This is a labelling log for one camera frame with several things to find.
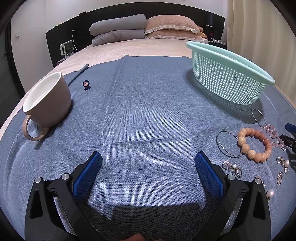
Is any brown teddy bear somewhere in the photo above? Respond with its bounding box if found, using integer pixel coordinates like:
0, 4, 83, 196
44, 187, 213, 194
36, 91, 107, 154
196, 26, 208, 39

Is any blue cloth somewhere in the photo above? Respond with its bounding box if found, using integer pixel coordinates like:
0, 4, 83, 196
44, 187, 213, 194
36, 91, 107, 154
0, 55, 296, 241

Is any beige bed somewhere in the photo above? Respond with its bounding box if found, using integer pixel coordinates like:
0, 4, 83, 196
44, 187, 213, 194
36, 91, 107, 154
0, 37, 197, 139

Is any pink crystal beaded bracelet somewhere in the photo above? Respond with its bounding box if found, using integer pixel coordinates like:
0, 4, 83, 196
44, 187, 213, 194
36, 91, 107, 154
261, 124, 287, 151

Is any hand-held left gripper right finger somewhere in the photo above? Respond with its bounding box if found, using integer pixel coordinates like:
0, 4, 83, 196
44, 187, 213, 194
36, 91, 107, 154
195, 151, 272, 241

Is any beige ceramic mug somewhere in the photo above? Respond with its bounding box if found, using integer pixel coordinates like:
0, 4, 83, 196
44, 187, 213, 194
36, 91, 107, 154
22, 72, 72, 142

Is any silver ring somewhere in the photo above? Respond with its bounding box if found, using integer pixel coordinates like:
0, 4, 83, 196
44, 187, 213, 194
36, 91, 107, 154
229, 163, 242, 178

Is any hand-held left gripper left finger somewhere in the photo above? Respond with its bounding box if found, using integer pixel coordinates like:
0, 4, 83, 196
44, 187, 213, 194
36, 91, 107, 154
24, 151, 103, 241

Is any grey folded duvet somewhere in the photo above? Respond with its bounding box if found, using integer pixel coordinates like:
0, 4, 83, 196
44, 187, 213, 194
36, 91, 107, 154
89, 13, 148, 46

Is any gold pearl earring pair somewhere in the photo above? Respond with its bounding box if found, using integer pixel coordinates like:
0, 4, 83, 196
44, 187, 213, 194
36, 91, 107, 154
276, 156, 290, 173

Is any white power strip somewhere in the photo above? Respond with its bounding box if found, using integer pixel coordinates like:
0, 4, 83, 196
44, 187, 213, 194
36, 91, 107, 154
208, 38, 226, 46

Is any mint green plastic basket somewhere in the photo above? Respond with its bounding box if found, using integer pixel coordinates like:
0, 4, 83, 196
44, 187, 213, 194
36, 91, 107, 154
186, 41, 276, 105

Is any white small appliance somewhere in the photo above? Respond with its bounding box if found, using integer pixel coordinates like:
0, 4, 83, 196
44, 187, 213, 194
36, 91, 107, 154
60, 40, 75, 56

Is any pink frilled pillow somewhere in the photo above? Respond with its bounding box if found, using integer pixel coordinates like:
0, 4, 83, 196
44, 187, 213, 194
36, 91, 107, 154
146, 30, 201, 39
145, 16, 200, 33

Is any orange beaded bracelet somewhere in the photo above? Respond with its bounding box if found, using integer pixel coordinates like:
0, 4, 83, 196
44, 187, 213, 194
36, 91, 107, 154
237, 127, 273, 162

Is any cream curtain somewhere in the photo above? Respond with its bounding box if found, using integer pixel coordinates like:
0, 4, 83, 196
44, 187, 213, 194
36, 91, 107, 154
225, 0, 296, 98

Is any large silver bangle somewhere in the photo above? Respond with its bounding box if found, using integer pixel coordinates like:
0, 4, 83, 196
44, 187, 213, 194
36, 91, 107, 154
216, 130, 242, 159

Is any black headboard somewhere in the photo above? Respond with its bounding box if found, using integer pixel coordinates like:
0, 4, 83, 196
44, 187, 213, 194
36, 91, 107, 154
46, 5, 226, 67

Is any small silver bangle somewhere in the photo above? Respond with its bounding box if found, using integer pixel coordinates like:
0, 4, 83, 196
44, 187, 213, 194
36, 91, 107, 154
252, 108, 267, 127

